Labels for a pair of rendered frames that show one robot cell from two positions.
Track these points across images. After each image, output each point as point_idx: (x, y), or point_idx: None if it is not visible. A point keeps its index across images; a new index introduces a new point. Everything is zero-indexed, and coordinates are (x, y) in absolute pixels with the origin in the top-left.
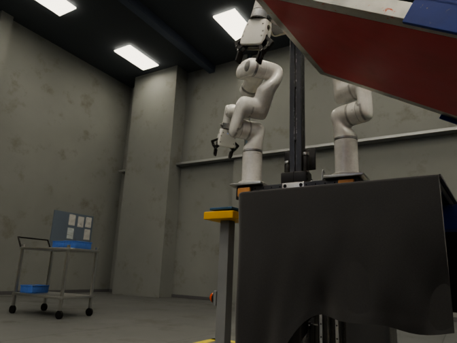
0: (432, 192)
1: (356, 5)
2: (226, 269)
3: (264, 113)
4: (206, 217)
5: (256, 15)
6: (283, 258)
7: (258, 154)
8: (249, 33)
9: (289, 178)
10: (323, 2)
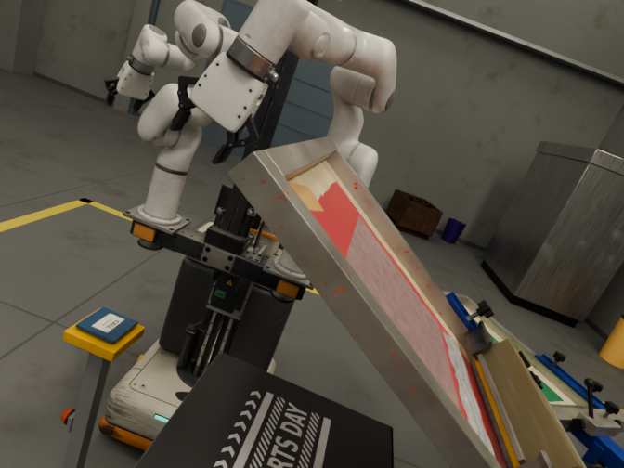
0: None
1: (430, 430)
2: (91, 401)
3: (208, 124)
4: (67, 340)
5: (242, 68)
6: None
7: (181, 179)
8: (214, 92)
9: (217, 241)
10: (380, 373)
